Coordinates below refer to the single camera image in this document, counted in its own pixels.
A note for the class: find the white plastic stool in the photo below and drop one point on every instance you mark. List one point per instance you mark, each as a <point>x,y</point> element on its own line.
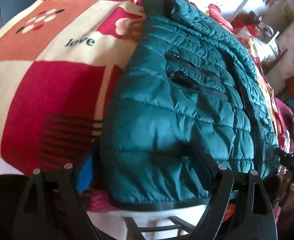
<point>162,220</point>

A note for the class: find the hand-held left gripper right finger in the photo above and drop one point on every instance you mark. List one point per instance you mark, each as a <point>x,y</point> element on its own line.
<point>202,166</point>

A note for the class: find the teal quilted puffer jacket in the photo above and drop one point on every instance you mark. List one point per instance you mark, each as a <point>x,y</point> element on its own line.
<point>174,92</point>

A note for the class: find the red orange cream printed blanket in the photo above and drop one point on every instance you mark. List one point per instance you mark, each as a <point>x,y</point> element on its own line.
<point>36,80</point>

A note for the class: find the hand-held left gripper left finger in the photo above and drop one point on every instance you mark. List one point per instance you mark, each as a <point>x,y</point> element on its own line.
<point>84,176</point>

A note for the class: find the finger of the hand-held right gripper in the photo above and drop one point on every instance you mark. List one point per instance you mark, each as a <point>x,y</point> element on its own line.
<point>291,162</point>

